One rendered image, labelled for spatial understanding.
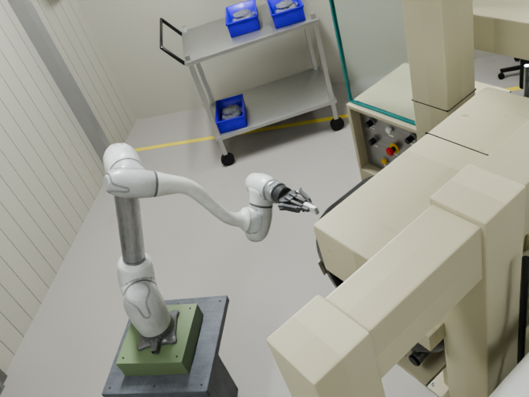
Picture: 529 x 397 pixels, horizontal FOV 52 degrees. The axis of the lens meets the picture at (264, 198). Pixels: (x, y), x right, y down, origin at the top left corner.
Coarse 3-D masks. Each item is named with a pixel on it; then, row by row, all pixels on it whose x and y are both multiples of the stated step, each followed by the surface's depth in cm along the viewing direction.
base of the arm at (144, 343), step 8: (176, 312) 247; (176, 320) 244; (168, 328) 236; (176, 328) 241; (160, 336) 234; (168, 336) 236; (144, 344) 237; (152, 344) 234; (160, 344) 236; (152, 352) 232
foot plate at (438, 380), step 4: (440, 376) 269; (432, 380) 268; (436, 380) 268; (440, 380) 267; (428, 384) 267; (432, 384) 266; (436, 384) 266; (440, 384) 266; (444, 384) 265; (428, 388) 267; (432, 388) 265; (436, 388) 265; (440, 388) 264; (444, 388) 264; (448, 388) 263; (436, 392) 263; (440, 392) 263; (444, 392) 262; (440, 396) 261
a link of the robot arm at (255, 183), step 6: (252, 174) 230; (258, 174) 227; (264, 174) 226; (246, 180) 230; (252, 180) 226; (258, 180) 223; (264, 180) 222; (246, 186) 230; (252, 186) 226; (258, 186) 222; (252, 192) 226; (258, 192) 223; (252, 198) 226; (258, 198) 224; (264, 198) 224; (252, 204) 226; (258, 204) 225; (264, 204) 225; (270, 204) 226
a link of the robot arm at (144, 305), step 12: (132, 288) 228; (144, 288) 226; (156, 288) 234; (132, 300) 223; (144, 300) 224; (156, 300) 227; (132, 312) 224; (144, 312) 225; (156, 312) 227; (168, 312) 238; (144, 324) 227; (156, 324) 229; (168, 324) 236; (144, 336) 235
